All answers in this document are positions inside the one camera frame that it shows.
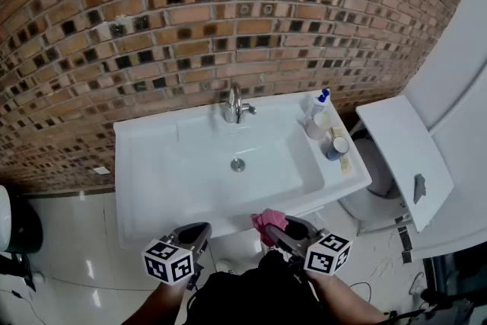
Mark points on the white ceramic sink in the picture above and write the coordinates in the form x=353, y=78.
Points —
x=171, y=163

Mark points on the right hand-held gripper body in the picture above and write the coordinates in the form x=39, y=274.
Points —
x=327, y=255

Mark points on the black body-worn box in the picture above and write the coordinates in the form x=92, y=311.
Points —
x=452, y=306

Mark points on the white panel door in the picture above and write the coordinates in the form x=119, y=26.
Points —
x=399, y=148

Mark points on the white bottle with blue cap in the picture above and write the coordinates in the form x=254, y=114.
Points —
x=317, y=104

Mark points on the person's right forearm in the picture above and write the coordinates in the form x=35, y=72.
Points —
x=342, y=297

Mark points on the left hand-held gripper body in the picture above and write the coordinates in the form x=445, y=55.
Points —
x=167, y=259

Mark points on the black floor stand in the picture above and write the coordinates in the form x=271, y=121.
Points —
x=15, y=270

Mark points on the white wall socket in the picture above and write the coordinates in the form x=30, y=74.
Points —
x=101, y=170

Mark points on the person's left forearm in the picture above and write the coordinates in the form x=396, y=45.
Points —
x=160, y=302

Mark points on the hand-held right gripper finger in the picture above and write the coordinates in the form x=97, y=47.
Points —
x=285, y=241
x=302, y=225

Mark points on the chrome sink drain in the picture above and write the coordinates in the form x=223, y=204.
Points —
x=237, y=164

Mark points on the person's top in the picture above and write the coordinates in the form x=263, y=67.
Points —
x=255, y=293

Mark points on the dark bin with white lid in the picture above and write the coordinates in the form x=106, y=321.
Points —
x=23, y=224

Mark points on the pink cloth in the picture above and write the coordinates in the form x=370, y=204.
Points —
x=268, y=218

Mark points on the chrome faucet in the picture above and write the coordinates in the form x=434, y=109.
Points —
x=232, y=106

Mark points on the cream white cup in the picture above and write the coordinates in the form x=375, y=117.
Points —
x=316, y=127

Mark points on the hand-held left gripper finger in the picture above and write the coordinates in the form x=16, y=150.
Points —
x=190, y=226
x=207, y=238

